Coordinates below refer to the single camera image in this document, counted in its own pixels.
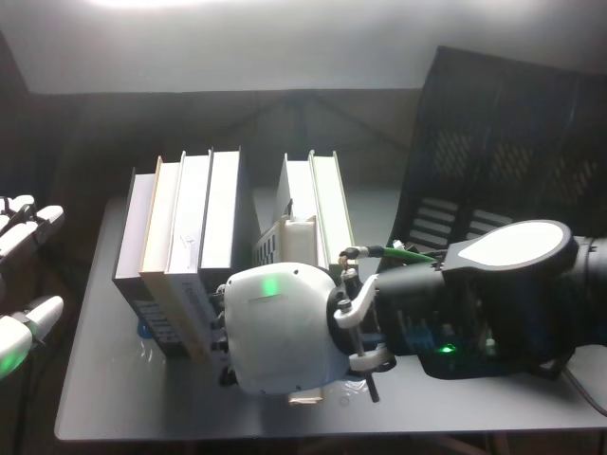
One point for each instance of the black plastic file tray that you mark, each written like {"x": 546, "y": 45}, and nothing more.
{"x": 498, "y": 142}

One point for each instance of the dark spine book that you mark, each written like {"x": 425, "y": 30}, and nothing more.
{"x": 135, "y": 227}

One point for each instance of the blue plastic bookend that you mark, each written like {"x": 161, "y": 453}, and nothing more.
{"x": 142, "y": 332}

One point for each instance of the black cover white book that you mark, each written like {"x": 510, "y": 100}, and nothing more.
{"x": 220, "y": 208}

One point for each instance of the cream paged book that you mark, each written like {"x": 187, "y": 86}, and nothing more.
{"x": 159, "y": 223}

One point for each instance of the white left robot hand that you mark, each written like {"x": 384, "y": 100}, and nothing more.
{"x": 280, "y": 327}

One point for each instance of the white hardcover book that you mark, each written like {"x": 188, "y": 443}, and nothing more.
{"x": 189, "y": 213}

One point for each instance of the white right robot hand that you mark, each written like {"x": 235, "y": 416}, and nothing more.
{"x": 19, "y": 332}

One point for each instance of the black white Fashion book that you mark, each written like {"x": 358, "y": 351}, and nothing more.
{"x": 299, "y": 189}

